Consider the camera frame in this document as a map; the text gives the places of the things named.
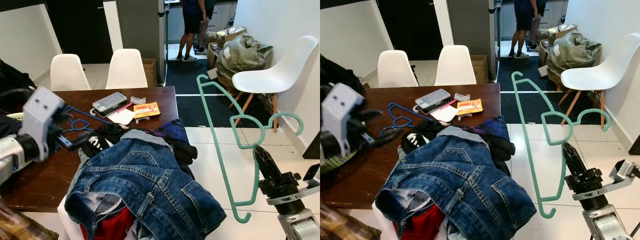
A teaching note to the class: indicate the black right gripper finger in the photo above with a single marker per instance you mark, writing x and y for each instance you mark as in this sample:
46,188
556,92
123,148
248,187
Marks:
569,167
578,165
270,167
260,170

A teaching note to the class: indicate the blue plastic hanger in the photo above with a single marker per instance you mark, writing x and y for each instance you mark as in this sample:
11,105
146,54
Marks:
82,112
402,108

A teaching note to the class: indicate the teal plastic hanger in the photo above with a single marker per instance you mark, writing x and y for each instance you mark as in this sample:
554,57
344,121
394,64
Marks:
529,145
216,145

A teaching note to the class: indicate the blue denim jeans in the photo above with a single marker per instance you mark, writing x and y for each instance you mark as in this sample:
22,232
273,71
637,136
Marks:
150,175
460,175

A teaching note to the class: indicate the white plastic chair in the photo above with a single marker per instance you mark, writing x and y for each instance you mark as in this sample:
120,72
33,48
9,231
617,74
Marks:
397,71
280,70
455,67
126,70
70,75
607,67

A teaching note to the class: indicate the grey calculator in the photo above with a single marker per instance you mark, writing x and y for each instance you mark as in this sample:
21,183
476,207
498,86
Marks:
434,99
110,102

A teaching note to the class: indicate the black fabric bundle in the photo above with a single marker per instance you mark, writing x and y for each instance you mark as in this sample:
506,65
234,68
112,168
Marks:
340,75
14,82

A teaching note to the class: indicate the white paper sheet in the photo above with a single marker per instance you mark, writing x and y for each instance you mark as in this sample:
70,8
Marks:
445,114
122,117

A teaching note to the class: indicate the red pen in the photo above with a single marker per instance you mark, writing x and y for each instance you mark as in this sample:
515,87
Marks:
448,103
125,107

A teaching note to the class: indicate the brown plaid cloth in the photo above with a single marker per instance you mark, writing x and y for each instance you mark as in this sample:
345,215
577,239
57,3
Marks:
340,227
20,225

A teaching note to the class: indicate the small white plastic clip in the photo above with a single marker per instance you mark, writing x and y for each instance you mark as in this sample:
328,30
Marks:
142,120
465,117

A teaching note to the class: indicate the white cloth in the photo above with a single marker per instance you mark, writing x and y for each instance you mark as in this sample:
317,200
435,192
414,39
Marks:
67,222
382,227

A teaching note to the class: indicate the small grey tape dispenser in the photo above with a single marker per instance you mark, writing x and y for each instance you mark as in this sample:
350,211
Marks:
462,97
137,100

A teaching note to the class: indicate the orange packet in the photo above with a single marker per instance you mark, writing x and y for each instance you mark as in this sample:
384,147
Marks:
147,110
470,106

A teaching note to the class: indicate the dark purple garment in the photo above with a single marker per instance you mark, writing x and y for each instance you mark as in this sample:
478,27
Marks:
172,131
492,127

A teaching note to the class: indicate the red garment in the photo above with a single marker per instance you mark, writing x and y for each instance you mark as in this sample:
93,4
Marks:
422,226
112,227

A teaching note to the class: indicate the brown cardboard box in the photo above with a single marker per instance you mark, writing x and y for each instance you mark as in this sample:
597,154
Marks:
480,69
543,50
212,52
150,74

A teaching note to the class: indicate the grey green plastic sack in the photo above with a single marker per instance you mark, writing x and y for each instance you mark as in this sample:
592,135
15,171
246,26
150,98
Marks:
572,52
245,57

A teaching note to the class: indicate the open cardboard box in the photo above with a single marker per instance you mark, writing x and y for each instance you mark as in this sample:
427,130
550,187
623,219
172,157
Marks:
562,32
232,36

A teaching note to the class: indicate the person in dark shorts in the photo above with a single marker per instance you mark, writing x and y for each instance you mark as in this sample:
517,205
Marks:
191,22
523,20

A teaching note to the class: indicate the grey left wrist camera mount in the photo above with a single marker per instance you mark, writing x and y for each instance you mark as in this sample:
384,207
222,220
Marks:
340,102
42,107

